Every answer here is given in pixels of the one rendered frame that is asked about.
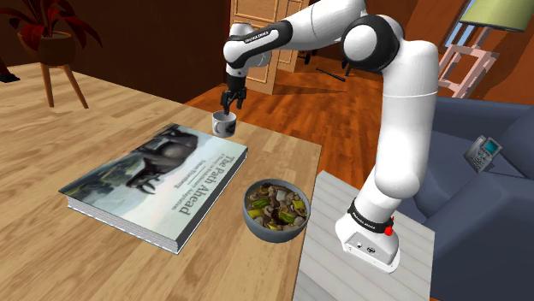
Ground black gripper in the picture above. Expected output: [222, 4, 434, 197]
[220, 74, 247, 115]

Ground grey plank robot stand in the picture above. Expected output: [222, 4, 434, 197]
[293, 169, 436, 301]

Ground large book with animal cover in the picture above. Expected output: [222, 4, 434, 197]
[58, 122, 249, 256]

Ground grey bowl of vegetable stew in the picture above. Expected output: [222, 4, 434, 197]
[242, 179, 312, 244]

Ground white mug with dark print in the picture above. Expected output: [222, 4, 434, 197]
[211, 109, 238, 139]

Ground grey desk telephone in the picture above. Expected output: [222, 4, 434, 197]
[462, 134, 503, 174]

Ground red plant on wooden stand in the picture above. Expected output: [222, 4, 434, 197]
[0, 0, 104, 110]

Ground dark blue sofa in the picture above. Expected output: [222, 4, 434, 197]
[403, 96, 534, 301]

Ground floor lamp with green shade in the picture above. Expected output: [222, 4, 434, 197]
[458, 0, 534, 34]

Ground light wooden panel door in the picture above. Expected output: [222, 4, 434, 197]
[229, 0, 311, 96]

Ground pink wooden ladder frame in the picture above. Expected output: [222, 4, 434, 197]
[436, 26, 501, 99]

